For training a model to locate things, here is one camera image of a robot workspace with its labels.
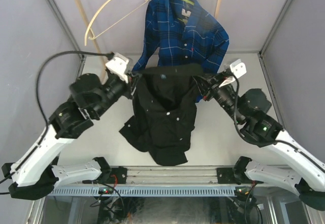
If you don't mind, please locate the blue plaid shirt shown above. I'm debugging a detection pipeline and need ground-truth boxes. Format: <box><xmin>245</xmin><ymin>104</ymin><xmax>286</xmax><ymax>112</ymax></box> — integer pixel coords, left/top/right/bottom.
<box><xmin>132</xmin><ymin>0</ymin><xmax>230</xmax><ymax>103</ymax></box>

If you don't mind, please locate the black shirt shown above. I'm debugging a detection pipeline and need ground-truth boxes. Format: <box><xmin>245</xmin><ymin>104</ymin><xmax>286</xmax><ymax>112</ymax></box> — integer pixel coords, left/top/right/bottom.
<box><xmin>119</xmin><ymin>63</ymin><xmax>204</xmax><ymax>166</ymax></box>

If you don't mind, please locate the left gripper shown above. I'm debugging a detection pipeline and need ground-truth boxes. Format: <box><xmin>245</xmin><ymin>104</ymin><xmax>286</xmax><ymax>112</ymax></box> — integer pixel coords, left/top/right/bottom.
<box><xmin>90</xmin><ymin>70</ymin><xmax>140</xmax><ymax>118</ymax></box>

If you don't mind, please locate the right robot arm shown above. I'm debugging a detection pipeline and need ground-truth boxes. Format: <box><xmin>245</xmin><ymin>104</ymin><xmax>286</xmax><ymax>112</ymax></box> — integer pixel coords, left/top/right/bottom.
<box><xmin>194</xmin><ymin>71</ymin><xmax>324</xmax><ymax>211</ymax></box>

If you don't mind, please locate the left black camera cable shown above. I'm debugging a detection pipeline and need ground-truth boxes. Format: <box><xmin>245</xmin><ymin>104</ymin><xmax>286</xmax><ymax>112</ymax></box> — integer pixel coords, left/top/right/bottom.
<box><xmin>35</xmin><ymin>50</ymin><xmax>115</xmax><ymax>131</ymax></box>

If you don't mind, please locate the black camera cable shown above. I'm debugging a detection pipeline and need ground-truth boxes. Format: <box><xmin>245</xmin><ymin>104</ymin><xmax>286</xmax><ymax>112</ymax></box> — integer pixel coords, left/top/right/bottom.
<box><xmin>232</xmin><ymin>78</ymin><xmax>325</xmax><ymax>169</ymax></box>
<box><xmin>35</xmin><ymin>50</ymin><xmax>115</xmax><ymax>131</ymax></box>

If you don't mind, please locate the right black camera cable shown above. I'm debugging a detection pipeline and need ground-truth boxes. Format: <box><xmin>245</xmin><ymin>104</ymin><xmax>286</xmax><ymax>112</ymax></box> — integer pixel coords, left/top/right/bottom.
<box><xmin>232</xmin><ymin>78</ymin><xmax>325</xmax><ymax>169</ymax></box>

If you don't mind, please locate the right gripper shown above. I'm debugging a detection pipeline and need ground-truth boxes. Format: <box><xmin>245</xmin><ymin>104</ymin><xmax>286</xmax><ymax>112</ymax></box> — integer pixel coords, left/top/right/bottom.
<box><xmin>193</xmin><ymin>70</ymin><xmax>245</xmax><ymax>125</ymax></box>

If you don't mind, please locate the blue slotted cable duct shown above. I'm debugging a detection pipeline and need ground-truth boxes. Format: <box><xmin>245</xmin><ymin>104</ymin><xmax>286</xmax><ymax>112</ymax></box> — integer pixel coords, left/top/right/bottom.
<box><xmin>49</xmin><ymin>185</ymin><xmax>236</xmax><ymax>197</ymax></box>

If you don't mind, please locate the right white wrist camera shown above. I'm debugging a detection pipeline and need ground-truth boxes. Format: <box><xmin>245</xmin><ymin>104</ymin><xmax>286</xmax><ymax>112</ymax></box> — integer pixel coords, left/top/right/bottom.
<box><xmin>219</xmin><ymin>59</ymin><xmax>247</xmax><ymax>88</ymax></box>

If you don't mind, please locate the wooden clothes rack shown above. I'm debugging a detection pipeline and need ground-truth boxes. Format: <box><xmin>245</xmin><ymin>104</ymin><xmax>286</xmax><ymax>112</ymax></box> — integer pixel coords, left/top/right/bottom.
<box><xmin>65</xmin><ymin>0</ymin><xmax>226</xmax><ymax>85</ymax></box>

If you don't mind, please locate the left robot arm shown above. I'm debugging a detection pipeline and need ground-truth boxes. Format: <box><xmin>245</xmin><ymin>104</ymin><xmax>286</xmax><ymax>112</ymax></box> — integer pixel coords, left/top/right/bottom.
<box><xmin>2</xmin><ymin>71</ymin><xmax>132</xmax><ymax>200</ymax></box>

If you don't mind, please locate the left black mount plate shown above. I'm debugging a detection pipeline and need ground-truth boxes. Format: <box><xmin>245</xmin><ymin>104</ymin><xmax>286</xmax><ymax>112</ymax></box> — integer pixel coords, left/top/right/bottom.
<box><xmin>82</xmin><ymin>166</ymin><xmax>128</xmax><ymax>185</ymax></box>

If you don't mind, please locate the right black mount plate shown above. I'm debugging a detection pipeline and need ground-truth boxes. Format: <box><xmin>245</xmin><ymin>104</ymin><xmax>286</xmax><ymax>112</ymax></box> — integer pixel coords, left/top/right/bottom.
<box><xmin>216</xmin><ymin>167</ymin><xmax>240</xmax><ymax>184</ymax></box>

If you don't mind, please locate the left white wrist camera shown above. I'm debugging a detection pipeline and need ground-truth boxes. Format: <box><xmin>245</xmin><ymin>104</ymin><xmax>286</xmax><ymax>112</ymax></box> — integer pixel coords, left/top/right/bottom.
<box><xmin>105</xmin><ymin>52</ymin><xmax>133</xmax><ymax>84</ymax></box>

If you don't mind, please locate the cream wooden hanger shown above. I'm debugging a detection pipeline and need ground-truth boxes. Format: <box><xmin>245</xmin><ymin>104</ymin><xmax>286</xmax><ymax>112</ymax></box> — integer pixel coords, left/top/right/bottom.
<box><xmin>84</xmin><ymin>0</ymin><xmax>150</xmax><ymax>46</ymax></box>

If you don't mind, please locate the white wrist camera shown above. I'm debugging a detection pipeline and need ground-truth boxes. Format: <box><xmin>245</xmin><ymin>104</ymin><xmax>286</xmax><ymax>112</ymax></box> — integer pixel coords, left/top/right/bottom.
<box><xmin>105</xmin><ymin>52</ymin><xmax>133</xmax><ymax>84</ymax></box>
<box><xmin>219</xmin><ymin>59</ymin><xmax>247</xmax><ymax>88</ymax></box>

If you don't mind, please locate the black mount plate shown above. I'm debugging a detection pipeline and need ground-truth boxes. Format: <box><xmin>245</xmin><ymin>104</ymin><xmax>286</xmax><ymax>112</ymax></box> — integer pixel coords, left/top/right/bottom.
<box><xmin>216</xmin><ymin>167</ymin><xmax>240</xmax><ymax>184</ymax></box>
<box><xmin>82</xmin><ymin>166</ymin><xmax>128</xmax><ymax>185</ymax></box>

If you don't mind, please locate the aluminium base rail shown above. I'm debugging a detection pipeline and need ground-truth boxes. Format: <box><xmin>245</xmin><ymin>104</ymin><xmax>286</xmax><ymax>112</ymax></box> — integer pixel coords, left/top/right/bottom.
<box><xmin>37</xmin><ymin>165</ymin><xmax>314</xmax><ymax>187</ymax></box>

